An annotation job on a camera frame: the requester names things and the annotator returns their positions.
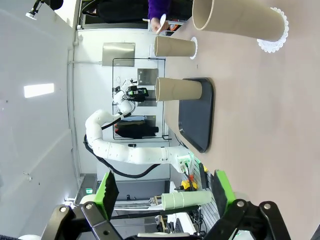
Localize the thin black rod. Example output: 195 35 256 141
109 204 201 221

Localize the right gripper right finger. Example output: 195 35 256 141
203 169 292 240

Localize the black bag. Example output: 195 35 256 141
114 119 160 140

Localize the black keyboard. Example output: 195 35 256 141
172 217 186 233

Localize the black frame rack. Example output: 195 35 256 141
112 57 171 141

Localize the green paper cup stack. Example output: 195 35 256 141
161 191 213 211

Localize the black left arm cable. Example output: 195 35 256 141
83 109 162 179

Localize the person's right hand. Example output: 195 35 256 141
149 16 171 34

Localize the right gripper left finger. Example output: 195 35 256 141
42 169 123 240

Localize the yellow emergency stop box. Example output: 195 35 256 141
180 179 198 192

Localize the grey metal wall box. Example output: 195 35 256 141
101 42 136 68

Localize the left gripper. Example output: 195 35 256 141
126 85 149 102

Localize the black plastic tray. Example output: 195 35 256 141
178 77 215 154

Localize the brown paper cup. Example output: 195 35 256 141
153 35 197 58
191 0 286 43
155 76 203 102

